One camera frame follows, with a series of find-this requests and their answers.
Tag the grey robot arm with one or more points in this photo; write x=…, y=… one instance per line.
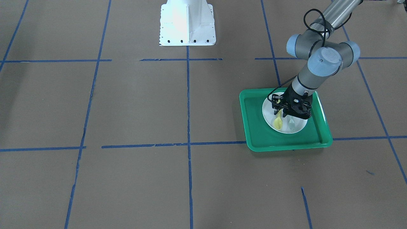
x=324, y=58

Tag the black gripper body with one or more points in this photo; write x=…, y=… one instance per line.
x=287, y=101

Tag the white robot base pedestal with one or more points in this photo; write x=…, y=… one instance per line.
x=187, y=22

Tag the green plastic tray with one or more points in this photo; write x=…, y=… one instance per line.
x=258, y=117

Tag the white round plate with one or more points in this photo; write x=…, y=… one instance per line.
x=291, y=124

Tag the yellow plastic spoon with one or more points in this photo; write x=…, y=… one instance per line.
x=278, y=123

